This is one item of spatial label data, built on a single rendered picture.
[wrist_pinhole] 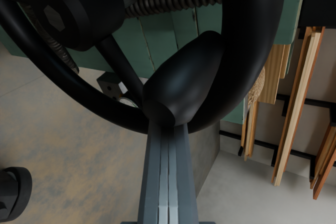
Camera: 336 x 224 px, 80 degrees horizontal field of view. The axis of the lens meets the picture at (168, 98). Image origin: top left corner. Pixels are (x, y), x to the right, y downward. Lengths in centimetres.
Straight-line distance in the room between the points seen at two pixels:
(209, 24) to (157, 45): 19
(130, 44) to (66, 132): 86
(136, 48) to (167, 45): 8
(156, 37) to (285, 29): 24
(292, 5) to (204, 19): 8
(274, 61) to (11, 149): 105
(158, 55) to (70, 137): 93
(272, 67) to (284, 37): 32
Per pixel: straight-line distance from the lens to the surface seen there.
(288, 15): 20
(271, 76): 54
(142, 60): 44
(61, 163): 128
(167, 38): 38
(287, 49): 52
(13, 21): 29
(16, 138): 111
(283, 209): 389
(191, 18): 23
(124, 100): 47
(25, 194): 101
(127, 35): 43
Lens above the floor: 96
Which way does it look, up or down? 30 degrees down
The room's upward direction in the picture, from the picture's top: 102 degrees clockwise
